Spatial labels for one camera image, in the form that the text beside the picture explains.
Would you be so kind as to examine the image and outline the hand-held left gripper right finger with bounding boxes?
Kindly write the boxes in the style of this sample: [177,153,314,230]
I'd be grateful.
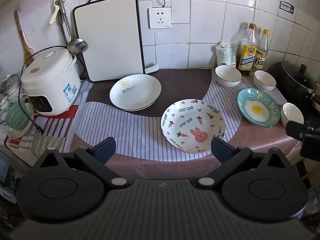
[195,137,292,187]

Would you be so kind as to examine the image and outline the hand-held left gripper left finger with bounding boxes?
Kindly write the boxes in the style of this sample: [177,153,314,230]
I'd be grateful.
[31,137,130,187]

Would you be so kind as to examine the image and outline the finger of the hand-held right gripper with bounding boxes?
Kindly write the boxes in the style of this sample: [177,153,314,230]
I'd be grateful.
[286,121,314,140]

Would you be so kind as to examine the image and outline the small white bowl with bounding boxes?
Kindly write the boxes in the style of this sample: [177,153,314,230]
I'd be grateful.
[280,102,305,128]

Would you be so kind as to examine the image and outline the pink bunny print plate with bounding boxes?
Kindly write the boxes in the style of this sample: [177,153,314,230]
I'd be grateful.
[160,99,226,153]

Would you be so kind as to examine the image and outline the blue fried egg plate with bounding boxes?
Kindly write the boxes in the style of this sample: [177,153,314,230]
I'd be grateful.
[237,88,281,127]

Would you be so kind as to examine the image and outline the purple striped tablecloth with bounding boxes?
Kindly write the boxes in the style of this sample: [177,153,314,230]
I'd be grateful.
[74,68,300,178]

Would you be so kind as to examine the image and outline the glass wok lid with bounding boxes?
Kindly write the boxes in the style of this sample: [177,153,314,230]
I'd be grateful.
[281,60,318,93]

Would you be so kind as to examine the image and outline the red striped cloth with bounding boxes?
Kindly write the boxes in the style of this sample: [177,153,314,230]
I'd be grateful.
[5,105,79,155]

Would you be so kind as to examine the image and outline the black wok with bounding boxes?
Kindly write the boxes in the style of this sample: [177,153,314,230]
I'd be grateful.
[265,61,320,107]

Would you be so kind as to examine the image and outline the medium white ribbed bowl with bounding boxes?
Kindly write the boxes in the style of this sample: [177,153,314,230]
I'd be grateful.
[254,70,277,92]

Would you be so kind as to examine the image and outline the white sun print plate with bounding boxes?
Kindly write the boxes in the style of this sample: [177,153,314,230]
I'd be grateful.
[109,74,162,112]

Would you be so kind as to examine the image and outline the large white ribbed bowl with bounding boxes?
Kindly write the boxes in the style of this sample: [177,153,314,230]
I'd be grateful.
[214,65,242,87]

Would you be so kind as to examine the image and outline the pale label vinegar bottle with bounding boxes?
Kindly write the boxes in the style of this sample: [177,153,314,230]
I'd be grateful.
[252,29,270,72]

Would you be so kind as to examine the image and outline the yellow label oil bottle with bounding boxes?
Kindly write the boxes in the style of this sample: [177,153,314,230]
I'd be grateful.
[237,23,258,76]

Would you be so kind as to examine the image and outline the white rice cooker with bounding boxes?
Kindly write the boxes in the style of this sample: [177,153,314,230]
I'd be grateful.
[20,45,82,116]

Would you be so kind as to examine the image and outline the steel ladle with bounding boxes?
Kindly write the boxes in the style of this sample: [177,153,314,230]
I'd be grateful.
[56,0,88,54]

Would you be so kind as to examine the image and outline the white cutting board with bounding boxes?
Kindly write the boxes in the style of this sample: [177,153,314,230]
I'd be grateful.
[72,0,145,82]

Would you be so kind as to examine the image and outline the clear glass lid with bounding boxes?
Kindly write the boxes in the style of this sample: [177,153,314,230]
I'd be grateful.
[0,74,22,98]

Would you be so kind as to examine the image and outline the wooden spatula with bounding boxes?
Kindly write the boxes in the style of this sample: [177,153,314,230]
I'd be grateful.
[14,9,35,67]

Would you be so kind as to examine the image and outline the white peeler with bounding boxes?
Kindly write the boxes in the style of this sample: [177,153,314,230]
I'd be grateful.
[49,0,67,24]

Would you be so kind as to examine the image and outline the wooden-handled pan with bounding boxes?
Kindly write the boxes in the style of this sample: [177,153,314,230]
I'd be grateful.
[309,81,320,113]

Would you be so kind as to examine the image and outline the black rice cooker cable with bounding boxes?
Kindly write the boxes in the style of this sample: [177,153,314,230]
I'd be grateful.
[18,52,45,135]

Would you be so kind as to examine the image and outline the black wall label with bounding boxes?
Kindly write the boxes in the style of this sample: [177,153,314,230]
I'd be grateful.
[280,1,295,14]

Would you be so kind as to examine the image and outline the white wall socket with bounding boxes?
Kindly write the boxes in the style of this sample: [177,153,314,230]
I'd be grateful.
[148,6,173,29]

